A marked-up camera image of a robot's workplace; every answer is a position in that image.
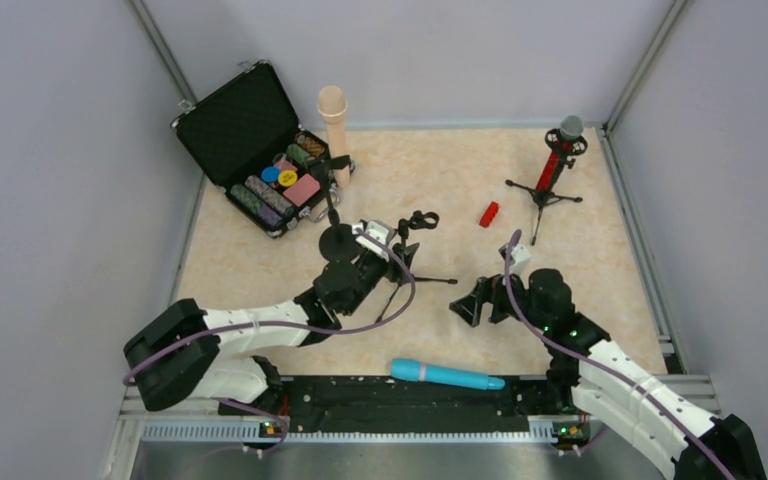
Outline black tall tripod mic stand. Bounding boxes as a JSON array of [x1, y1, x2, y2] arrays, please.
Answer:
[[375, 210, 440, 323]]

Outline black round-base mic stand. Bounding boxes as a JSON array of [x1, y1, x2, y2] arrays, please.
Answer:
[[311, 156, 359, 263]]

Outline light blue microphone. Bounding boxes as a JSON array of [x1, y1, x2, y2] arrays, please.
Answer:
[[390, 358, 506, 391]]

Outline black shock-mount tripod stand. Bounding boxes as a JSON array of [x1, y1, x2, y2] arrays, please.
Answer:
[[505, 127, 588, 245]]

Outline beige microphone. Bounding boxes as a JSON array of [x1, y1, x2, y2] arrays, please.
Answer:
[[317, 85, 351, 188]]

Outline red glitter microphone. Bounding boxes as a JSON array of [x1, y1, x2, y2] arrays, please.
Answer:
[[536, 115, 588, 192]]

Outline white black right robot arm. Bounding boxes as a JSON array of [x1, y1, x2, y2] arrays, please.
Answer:
[[449, 268, 766, 479]]

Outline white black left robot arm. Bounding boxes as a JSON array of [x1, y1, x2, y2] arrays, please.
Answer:
[[123, 245, 417, 412]]

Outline red toy brick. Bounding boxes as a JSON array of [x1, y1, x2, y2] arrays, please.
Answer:
[[478, 201, 500, 228]]

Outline black poker chip case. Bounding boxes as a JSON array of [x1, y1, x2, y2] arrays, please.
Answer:
[[171, 60, 341, 238]]

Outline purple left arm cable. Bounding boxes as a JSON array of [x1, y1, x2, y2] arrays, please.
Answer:
[[122, 228, 418, 458]]

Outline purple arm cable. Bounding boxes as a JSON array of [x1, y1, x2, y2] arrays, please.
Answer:
[[503, 229, 738, 480], [122, 228, 418, 458]]

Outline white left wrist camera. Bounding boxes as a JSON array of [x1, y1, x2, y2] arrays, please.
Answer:
[[351, 220, 395, 260]]

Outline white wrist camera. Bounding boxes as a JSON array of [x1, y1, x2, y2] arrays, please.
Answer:
[[498, 243, 532, 276], [351, 220, 395, 260]]

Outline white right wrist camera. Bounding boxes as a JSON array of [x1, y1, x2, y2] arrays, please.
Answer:
[[498, 243, 532, 276]]

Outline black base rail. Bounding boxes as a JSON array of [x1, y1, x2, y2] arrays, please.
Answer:
[[218, 376, 596, 451]]

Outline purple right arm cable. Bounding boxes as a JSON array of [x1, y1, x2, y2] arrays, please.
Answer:
[[503, 229, 738, 480]]

